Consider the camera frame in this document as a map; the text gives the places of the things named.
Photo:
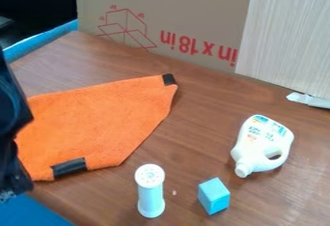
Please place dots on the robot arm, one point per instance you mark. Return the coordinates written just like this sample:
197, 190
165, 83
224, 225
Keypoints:
10, 133

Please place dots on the orange cloth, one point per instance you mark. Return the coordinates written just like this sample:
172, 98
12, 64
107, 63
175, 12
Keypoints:
92, 122

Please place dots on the cardboard box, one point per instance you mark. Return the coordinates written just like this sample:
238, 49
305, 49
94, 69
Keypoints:
180, 17

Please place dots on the white toy salt shaker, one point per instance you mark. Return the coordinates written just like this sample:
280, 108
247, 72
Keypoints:
150, 191

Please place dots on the light blue block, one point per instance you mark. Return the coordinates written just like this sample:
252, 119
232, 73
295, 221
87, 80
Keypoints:
213, 195

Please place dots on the white toy detergent bottle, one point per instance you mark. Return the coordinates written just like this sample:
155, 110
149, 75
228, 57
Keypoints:
261, 146

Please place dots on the light wooden board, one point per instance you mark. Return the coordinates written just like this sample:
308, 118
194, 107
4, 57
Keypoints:
288, 36

